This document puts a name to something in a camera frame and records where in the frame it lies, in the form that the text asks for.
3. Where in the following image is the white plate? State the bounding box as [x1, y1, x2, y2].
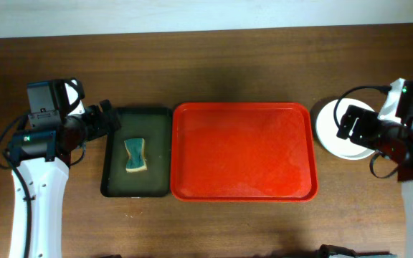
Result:
[315, 99, 374, 161]

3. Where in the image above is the red plastic tray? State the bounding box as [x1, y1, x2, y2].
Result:
[170, 102, 318, 202]

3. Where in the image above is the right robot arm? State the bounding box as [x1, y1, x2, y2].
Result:
[337, 105, 413, 257]

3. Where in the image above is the green and yellow sponge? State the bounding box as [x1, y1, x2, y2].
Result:
[124, 138, 148, 173]

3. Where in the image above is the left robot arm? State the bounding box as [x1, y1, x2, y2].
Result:
[3, 100, 120, 257]

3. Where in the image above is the dark green plastic tray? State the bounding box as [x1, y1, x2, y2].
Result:
[100, 107, 172, 198]

